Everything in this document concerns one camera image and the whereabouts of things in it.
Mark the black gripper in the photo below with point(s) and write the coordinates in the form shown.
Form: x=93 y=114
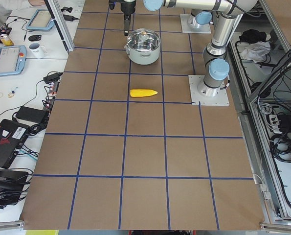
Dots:
x=127 y=7

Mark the glass pot lid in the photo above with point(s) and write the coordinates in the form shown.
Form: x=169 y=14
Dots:
x=143 y=40

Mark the yellow corn cob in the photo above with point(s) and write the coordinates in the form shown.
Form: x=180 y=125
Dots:
x=142 y=92

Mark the light grey cooking pot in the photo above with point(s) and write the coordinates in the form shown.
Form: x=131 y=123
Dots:
x=142 y=58

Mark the blue teach pendant far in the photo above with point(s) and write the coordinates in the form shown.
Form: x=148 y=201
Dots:
x=40 y=21

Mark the blue teach pendant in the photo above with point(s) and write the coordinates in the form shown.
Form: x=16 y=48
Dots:
x=40 y=21
x=12 y=60

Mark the white mug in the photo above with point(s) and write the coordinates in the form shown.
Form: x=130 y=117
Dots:
x=38 y=50

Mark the black computer mouse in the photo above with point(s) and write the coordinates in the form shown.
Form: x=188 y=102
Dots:
x=34 y=38

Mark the black power adapter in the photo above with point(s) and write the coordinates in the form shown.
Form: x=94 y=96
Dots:
x=52 y=77

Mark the power strip with plugs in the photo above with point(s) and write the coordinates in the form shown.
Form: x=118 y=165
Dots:
x=51 y=92

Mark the yellow drink can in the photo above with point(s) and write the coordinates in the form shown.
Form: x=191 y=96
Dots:
x=5 y=39

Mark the blue teach pendant near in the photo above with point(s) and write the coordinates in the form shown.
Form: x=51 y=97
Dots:
x=12 y=60

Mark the white and black cloth pile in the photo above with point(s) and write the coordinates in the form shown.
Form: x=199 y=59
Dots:
x=258 y=47

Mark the black power brick large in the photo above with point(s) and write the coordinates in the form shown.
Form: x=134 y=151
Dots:
x=31 y=114

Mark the black laptop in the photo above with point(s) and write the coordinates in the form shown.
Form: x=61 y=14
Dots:
x=14 y=135

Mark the aluminium frame post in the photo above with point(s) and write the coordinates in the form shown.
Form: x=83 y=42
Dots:
x=60 y=23

